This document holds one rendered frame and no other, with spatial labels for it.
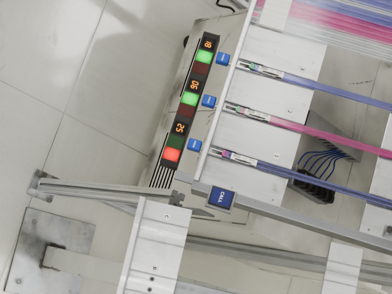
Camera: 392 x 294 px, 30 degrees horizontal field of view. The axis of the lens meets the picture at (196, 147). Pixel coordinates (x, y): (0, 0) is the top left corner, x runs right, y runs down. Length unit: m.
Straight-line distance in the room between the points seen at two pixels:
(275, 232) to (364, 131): 0.47
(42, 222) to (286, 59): 0.92
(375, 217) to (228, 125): 0.39
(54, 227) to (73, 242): 0.09
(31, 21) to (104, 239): 0.72
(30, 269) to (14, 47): 0.65
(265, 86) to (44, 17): 0.82
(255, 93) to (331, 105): 0.47
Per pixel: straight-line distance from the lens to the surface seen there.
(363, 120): 2.25
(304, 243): 2.07
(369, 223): 1.67
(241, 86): 1.71
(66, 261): 2.14
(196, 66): 1.74
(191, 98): 1.71
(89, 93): 2.33
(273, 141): 1.68
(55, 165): 2.26
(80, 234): 2.31
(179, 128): 1.69
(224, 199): 1.59
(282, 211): 1.63
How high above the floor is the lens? 1.97
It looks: 50 degrees down
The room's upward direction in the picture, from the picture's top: 91 degrees clockwise
